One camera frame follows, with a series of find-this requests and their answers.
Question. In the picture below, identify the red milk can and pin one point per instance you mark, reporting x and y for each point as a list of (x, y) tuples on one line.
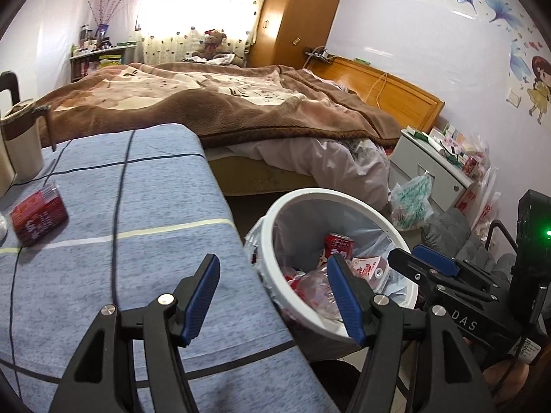
[(340, 247)]

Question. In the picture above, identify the grey cloth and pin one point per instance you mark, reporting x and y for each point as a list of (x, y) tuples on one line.
[(447, 228)]

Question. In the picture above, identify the plastic wrapper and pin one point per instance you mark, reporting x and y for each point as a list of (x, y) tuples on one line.
[(314, 286)]

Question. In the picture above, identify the blue checked tablecloth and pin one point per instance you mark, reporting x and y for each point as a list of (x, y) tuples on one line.
[(172, 206)]

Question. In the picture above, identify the brown floral blanket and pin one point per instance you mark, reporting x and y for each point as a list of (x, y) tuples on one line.
[(215, 94)]

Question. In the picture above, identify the white bed sheet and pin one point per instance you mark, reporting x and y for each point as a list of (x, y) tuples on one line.
[(344, 167)]

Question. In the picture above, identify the shelf with bottles and vase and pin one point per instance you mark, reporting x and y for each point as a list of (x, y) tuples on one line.
[(107, 58)]

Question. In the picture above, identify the crumpled white tissue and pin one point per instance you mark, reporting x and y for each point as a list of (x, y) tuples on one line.
[(3, 228)]

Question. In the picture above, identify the wooden headboard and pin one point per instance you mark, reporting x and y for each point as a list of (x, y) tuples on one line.
[(400, 94)]

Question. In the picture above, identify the blue flower wall sticker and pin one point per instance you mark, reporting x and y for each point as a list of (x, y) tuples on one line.
[(499, 13)]

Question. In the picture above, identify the brown teddy bear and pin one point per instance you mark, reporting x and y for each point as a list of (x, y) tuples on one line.
[(213, 43)]

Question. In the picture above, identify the cream electric kettle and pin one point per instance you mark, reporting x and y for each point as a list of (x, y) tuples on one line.
[(4, 172)]

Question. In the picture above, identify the red packet on table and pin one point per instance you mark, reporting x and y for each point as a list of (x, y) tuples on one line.
[(38, 217)]

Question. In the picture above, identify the white wall switch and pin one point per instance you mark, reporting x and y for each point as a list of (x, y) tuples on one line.
[(514, 97)]

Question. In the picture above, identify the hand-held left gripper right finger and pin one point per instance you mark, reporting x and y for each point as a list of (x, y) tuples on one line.
[(344, 297)]

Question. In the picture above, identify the white bag with red print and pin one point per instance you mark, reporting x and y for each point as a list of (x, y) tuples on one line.
[(478, 206)]

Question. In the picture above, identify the pile of small boxes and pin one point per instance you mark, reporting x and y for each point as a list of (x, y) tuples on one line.
[(456, 146)]

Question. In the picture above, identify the group of bottles on desk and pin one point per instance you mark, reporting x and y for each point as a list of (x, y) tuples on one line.
[(94, 38)]

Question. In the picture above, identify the cartoon girl wall sticker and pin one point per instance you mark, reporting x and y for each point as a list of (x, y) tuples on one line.
[(540, 90)]

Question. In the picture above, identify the pink strawberry milk carton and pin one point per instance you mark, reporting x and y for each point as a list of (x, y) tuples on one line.
[(370, 269)]

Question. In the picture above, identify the bed base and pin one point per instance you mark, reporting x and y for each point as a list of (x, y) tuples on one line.
[(258, 177)]

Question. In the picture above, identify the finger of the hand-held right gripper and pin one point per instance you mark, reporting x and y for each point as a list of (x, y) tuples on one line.
[(409, 267), (439, 260)]

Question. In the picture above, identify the green patterned plastic bag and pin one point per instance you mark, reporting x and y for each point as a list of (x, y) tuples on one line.
[(413, 202)]

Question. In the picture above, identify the clear bin liner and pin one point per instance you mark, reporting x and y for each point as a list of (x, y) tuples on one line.
[(301, 232)]

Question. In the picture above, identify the spotted window curtain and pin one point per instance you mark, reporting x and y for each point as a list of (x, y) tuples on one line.
[(193, 0)]

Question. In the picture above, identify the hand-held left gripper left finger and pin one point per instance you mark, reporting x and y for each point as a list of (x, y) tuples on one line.
[(200, 297)]

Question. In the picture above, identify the white plastic bin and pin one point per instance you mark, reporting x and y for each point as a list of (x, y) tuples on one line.
[(301, 200)]

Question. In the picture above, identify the wooden wardrobe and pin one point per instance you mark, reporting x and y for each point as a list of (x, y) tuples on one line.
[(297, 13)]

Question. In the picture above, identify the grey nightstand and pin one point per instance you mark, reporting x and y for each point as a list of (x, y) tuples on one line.
[(430, 167)]

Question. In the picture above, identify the decorative flower branches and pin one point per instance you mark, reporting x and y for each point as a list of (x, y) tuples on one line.
[(105, 8)]

